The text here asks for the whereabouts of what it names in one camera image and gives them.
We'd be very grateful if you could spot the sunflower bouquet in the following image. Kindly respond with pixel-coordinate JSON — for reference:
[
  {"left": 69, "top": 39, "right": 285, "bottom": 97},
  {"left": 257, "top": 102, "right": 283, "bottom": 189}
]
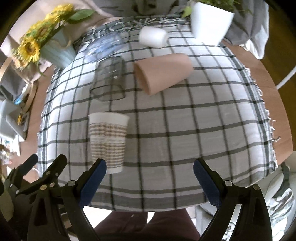
[{"left": 12, "top": 4, "right": 94, "bottom": 70}]

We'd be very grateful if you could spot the small white cup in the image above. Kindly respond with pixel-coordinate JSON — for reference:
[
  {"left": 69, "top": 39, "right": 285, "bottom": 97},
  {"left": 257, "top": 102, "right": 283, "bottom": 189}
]
[{"left": 138, "top": 26, "right": 168, "bottom": 48}]

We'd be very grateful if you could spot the grey plaid tablecloth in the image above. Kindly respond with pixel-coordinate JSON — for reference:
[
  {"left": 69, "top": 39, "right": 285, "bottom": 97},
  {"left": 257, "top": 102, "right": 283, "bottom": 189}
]
[{"left": 37, "top": 16, "right": 278, "bottom": 211}]

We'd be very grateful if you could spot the light blue ribbed vase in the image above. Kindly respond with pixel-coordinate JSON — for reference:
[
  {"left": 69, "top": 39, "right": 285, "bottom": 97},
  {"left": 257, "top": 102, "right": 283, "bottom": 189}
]
[{"left": 40, "top": 29, "right": 76, "bottom": 69}]

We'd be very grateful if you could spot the clear blue plastic jar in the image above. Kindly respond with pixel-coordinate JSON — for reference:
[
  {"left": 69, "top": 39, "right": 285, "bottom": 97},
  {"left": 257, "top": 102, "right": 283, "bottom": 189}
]
[{"left": 84, "top": 32, "right": 123, "bottom": 63}]

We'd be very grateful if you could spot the pink plastic cup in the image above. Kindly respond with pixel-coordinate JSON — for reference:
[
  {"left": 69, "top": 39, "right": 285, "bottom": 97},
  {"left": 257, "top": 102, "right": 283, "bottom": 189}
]
[{"left": 133, "top": 53, "right": 194, "bottom": 95}]

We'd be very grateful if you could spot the dark smoked glass cup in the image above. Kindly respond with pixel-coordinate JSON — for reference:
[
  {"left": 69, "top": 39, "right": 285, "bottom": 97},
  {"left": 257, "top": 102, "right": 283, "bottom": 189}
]
[{"left": 90, "top": 56, "right": 126, "bottom": 101}]

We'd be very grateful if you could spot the green potted plant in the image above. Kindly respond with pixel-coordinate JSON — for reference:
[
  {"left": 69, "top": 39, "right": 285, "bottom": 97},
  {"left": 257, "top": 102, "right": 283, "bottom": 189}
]
[{"left": 182, "top": 0, "right": 252, "bottom": 18}]

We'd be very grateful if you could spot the houndstooth paper cup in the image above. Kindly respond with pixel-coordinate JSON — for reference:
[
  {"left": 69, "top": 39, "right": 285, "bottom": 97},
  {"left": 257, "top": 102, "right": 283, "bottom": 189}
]
[{"left": 88, "top": 112, "right": 130, "bottom": 174}]

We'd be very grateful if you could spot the white plant pot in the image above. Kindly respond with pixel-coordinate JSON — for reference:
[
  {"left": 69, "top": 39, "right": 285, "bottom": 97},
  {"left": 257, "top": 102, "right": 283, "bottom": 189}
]
[{"left": 190, "top": 2, "right": 234, "bottom": 46}]

